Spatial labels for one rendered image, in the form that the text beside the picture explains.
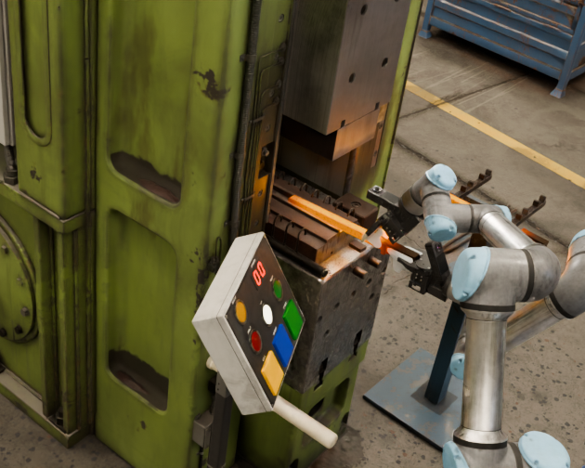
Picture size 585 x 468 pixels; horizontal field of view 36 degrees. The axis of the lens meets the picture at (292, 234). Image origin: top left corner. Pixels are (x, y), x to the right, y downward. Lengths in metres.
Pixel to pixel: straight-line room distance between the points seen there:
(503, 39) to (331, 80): 4.24
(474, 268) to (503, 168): 3.34
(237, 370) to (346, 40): 0.82
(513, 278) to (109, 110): 1.15
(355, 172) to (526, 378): 1.37
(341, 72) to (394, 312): 1.89
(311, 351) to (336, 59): 0.93
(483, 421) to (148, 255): 1.14
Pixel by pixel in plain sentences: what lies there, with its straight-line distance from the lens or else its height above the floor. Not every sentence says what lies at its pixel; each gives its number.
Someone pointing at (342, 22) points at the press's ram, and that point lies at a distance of 2.18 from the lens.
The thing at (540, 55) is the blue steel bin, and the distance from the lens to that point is 6.31.
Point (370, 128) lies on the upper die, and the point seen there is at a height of 1.31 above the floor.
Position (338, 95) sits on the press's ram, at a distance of 2.28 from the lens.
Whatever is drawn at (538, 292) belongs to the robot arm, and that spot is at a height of 1.34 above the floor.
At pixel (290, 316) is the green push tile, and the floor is 1.03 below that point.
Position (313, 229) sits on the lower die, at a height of 0.99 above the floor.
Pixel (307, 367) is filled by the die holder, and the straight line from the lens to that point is 2.76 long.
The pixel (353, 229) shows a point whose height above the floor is 1.02.
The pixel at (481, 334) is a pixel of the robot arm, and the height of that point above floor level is 1.25.
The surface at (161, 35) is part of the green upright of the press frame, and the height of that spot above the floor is 1.54.
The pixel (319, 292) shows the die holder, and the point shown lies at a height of 0.87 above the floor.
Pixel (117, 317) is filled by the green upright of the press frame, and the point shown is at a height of 0.56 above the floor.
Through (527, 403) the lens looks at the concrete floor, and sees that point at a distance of 3.74.
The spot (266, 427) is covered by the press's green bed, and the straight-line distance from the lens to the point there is 3.06.
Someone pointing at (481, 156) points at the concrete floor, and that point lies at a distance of 5.30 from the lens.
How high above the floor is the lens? 2.47
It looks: 35 degrees down
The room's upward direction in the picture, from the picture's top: 9 degrees clockwise
